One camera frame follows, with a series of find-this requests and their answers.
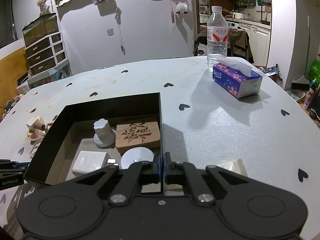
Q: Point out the white knob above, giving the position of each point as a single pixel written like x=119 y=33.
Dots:
x=104 y=135

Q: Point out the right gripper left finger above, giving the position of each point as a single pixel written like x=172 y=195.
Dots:
x=133 y=179

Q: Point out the black cardboard box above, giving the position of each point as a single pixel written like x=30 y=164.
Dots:
x=47 y=163

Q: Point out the glass fish tank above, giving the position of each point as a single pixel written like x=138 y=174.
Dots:
x=39 y=28

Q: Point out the white power adapter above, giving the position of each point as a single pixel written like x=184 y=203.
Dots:
x=89 y=161

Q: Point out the clear water bottle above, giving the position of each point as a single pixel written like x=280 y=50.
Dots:
x=217 y=36

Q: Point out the purple tissue box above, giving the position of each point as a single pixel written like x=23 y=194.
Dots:
x=236 y=76

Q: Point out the white round tape measure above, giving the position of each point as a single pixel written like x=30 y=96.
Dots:
x=135 y=155

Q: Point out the carved wooden block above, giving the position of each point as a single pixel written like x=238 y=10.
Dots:
x=137 y=134

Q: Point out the white drawer unit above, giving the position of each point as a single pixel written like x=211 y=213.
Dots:
x=47 y=53

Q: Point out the white sheep plush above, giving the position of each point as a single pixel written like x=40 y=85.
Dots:
x=181 y=8

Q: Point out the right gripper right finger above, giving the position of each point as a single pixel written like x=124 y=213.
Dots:
x=190 y=179

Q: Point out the wooden stamp with white block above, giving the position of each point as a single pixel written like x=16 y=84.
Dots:
x=36 y=123

